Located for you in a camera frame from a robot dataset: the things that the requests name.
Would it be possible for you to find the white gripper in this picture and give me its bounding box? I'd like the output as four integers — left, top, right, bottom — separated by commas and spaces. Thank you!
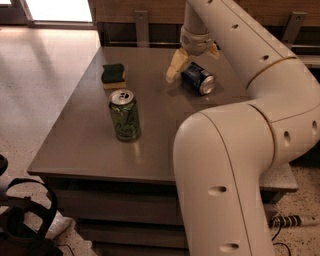
166, 25, 220, 83

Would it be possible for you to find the left metal bracket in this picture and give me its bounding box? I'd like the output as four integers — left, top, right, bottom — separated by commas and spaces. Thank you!
134, 10, 149, 48

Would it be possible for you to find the grey drawer cabinet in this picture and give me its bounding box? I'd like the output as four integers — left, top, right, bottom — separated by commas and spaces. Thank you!
27, 46, 299, 256

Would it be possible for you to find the white power strip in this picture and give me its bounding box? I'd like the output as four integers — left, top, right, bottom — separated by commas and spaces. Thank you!
268, 215, 320, 228

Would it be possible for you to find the green and yellow sponge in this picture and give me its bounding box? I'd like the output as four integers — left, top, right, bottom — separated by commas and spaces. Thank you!
101, 63, 126, 90

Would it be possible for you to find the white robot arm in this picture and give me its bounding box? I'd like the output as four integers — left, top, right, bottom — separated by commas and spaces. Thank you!
173, 0, 320, 256

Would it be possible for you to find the wooden counter panel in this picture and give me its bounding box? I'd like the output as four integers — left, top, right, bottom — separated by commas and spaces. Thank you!
88, 0, 320, 27

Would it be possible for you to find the metal bracket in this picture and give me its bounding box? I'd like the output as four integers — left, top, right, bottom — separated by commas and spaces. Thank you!
134, 10, 149, 48
281, 11, 307, 49

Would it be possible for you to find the black cable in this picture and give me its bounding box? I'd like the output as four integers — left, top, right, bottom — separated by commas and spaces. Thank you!
270, 222, 292, 256

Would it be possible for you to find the blue pepsi can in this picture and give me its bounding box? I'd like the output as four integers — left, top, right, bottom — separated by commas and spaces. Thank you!
181, 62, 215, 95

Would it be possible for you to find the right metal bracket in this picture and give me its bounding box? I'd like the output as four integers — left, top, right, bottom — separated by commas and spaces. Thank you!
281, 11, 307, 49

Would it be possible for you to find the green la croix can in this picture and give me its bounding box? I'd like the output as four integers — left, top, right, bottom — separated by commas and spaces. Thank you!
109, 89, 140, 141

